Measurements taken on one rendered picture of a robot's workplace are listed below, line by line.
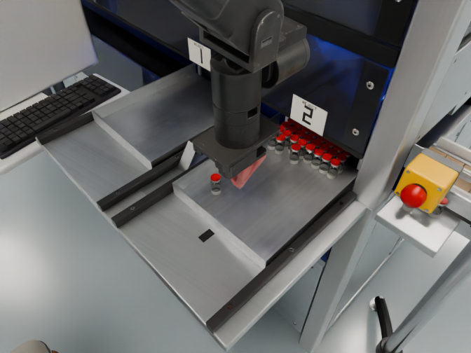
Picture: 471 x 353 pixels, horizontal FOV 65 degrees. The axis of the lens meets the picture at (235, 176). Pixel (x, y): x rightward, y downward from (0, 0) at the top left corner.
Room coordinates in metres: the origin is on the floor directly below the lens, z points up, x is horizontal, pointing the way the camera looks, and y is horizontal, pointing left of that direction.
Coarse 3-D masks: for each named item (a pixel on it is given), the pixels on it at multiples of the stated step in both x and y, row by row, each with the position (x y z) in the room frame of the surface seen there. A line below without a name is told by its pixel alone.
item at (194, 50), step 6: (192, 42) 0.87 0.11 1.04; (192, 48) 0.87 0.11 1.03; (198, 48) 0.85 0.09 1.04; (204, 48) 0.83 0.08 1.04; (192, 54) 0.87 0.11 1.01; (198, 54) 0.85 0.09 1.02; (204, 54) 0.83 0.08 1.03; (210, 54) 0.82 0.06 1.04; (192, 60) 0.87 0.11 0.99; (198, 60) 0.85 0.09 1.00; (204, 60) 0.84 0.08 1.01; (204, 66) 0.84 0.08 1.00
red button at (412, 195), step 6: (408, 186) 0.42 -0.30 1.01; (414, 186) 0.42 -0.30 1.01; (402, 192) 0.41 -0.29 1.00; (408, 192) 0.41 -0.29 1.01; (414, 192) 0.40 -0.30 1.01; (420, 192) 0.40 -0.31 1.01; (402, 198) 0.41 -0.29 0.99; (408, 198) 0.40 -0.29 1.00; (414, 198) 0.40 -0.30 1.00; (420, 198) 0.39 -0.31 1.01; (426, 198) 0.40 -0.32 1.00; (408, 204) 0.40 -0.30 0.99; (414, 204) 0.39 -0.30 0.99; (420, 204) 0.39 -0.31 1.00
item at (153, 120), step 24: (192, 72) 0.99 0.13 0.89; (144, 96) 0.87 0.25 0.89; (168, 96) 0.87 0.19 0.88; (192, 96) 0.87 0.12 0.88; (96, 120) 0.75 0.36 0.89; (120, 120) 0.76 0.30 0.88; (144, 120) 0.76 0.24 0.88; (168, 120) 0.76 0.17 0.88; (192, 120) 0.76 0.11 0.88; (144, 144) 0.67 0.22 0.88; (168, 144) 0.67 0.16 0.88
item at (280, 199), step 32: (288, 160) 0.61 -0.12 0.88; (192, 192) 0.52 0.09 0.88; (224, 192) 0.52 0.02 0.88; (256, 192) 0.52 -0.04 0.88; (288, 192) 0.52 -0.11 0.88; (320, 192) 0.52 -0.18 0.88; (224, 224) 0.43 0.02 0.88; (256, 224) 0.43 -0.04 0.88; (288, 224) 0.43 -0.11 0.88; (256, 256) 0.35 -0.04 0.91
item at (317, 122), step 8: (296, 96) 0.63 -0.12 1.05; (296, 104) 0.63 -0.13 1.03; (304, 104) 0.61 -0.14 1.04; (312, 104) 0.60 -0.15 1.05; (296, 112) 0.62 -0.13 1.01; (320, 112) 0.58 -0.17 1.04; (296, 120) 0.62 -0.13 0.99; (312, 120) 0.60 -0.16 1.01; (320, 120) 0.58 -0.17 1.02; (312, 128) 0.59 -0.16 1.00; (320, 128) 0.58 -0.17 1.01
